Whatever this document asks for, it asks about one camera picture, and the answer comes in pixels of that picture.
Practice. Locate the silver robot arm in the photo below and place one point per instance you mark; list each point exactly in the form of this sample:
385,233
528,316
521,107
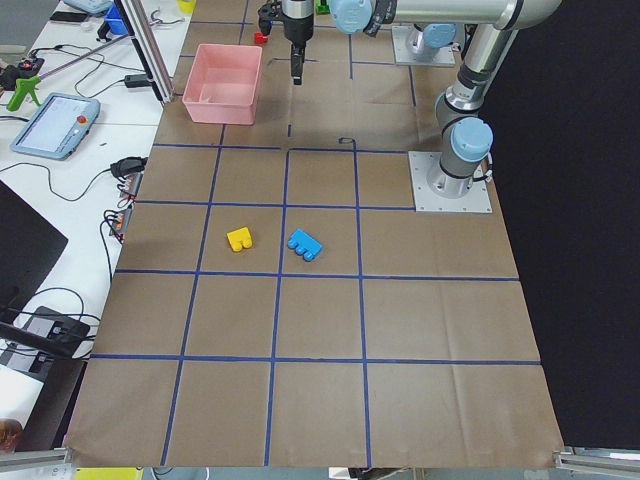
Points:
431,44
467,140

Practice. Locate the blue toy block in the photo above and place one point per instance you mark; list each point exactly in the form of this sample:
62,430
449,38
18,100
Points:
304,245

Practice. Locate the aluminium frame post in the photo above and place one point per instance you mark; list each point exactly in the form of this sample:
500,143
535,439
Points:
135,19

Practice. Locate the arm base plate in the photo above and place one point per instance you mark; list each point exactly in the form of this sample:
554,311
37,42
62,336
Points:
401,53
436,192

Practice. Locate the pink plastic box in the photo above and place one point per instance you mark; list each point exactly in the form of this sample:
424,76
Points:
223,84

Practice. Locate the black power adapter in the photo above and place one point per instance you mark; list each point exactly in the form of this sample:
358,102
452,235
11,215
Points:
136,81

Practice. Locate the blue plastic bin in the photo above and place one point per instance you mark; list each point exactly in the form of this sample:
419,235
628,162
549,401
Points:
114,21

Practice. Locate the yellow toy block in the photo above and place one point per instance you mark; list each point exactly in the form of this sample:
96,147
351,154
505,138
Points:
240,239

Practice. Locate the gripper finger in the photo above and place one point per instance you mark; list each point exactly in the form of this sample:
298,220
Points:
297,59

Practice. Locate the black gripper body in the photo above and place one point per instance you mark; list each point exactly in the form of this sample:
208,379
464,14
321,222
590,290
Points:
298,21

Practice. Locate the red toy block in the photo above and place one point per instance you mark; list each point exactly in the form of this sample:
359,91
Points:
260,38

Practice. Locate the robot teach pendant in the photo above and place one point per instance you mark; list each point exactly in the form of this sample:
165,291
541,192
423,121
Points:
58,127

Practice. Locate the black monitor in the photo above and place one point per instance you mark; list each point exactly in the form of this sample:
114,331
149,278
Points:
30,248

